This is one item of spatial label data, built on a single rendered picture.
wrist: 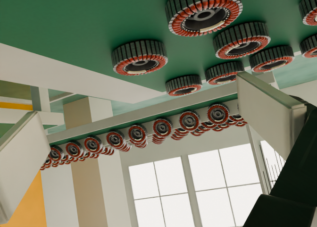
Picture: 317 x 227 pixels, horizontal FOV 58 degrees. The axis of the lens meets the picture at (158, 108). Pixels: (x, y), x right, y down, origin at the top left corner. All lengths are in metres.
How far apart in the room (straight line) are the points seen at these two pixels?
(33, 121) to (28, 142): 0.02
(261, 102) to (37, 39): 0.41
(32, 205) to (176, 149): 4.28
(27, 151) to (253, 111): 0.13
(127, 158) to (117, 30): 7.33
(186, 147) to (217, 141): 0.78
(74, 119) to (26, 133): 3.79
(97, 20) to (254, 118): 0.34
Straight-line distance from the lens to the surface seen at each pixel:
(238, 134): 6.70
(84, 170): 3.87
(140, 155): 7.57
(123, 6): 0.44
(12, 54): 0.57
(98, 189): 3.76
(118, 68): 0.57
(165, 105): 1.42
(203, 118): 1.53
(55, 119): 1.27
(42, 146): 0.19
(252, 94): 0.17
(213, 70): 0.81
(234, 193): 6.85
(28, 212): 3.60
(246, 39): 0.59
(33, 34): 0.50
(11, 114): 1.14
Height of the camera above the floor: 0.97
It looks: 10 degrees down
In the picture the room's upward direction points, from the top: 169 degrees clockwise
